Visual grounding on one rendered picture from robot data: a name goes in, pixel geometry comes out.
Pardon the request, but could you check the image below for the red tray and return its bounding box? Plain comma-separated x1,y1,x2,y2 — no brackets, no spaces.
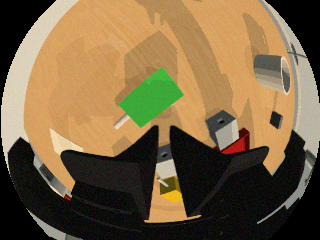
213,128,251,155

